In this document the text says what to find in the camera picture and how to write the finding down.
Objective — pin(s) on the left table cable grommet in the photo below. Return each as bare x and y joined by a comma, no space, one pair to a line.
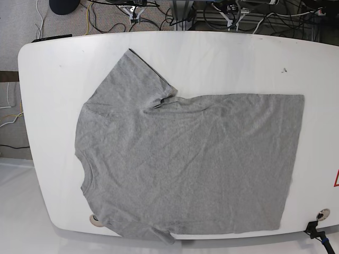
94,221

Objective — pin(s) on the right table cable grommet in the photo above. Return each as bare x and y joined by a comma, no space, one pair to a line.
323,214

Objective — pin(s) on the dark round chair base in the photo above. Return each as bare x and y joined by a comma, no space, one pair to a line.
63,7

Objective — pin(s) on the grey t-shirt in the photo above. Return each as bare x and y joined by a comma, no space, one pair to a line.
157,165

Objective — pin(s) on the red warning triangle sticker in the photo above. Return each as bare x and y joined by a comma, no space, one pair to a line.
336,184

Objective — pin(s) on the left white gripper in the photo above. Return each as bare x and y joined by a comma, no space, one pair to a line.
232,19

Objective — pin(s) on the aluminium extrusion frame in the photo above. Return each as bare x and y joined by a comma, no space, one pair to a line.
245,16

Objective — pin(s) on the black clamp with cable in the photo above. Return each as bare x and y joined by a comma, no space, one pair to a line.
313,233

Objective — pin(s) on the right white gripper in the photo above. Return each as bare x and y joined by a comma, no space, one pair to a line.
135,13

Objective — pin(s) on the table cable grommet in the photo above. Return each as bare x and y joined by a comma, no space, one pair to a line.
323,214
94,221

